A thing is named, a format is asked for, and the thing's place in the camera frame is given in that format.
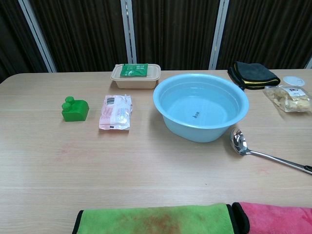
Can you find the beige takeout food box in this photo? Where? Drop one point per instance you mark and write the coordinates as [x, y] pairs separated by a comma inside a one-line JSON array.
[[136, 83]]

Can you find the pink white snack packet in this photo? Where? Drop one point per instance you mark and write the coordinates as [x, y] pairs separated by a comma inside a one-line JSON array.
[[114, 114]]

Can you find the green sachet packet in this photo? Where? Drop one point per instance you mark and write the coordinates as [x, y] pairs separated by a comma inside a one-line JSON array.
[[134, 70]]

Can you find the white round lid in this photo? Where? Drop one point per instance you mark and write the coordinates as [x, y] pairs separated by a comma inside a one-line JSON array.
[[293, 81]]

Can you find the grey partition frame post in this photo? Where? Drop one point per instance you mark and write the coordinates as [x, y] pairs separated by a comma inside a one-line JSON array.
[[36, 34], [309, 64], [218, 36], [128, 31]]

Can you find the light blue plastic basin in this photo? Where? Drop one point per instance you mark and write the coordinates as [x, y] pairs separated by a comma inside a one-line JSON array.
[[195, 131]]

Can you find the green toy block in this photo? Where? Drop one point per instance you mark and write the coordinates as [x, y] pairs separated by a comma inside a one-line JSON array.
[[75, 112]]

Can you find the green microfiber towel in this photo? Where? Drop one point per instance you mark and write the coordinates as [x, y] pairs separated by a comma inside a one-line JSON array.
[[146, 219]]

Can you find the clear bag of snacks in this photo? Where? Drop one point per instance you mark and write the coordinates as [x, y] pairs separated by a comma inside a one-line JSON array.
[[287, 100]]

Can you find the black yellow-trimmed folded cloth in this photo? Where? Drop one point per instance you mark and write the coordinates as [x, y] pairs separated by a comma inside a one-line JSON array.
[[253, 73]]

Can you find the pink microfiber towel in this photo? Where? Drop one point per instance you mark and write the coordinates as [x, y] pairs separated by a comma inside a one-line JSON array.
[[280, 219]]

